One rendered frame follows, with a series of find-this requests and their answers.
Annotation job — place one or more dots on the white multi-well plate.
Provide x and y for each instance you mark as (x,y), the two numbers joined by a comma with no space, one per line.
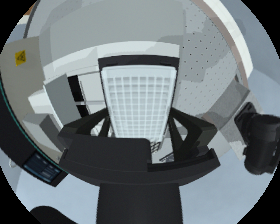
(143,110)

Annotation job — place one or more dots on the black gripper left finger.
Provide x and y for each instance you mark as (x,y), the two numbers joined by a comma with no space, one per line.
(86,124)

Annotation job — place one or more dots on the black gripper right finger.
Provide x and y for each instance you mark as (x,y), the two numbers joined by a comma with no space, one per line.
(200,133)

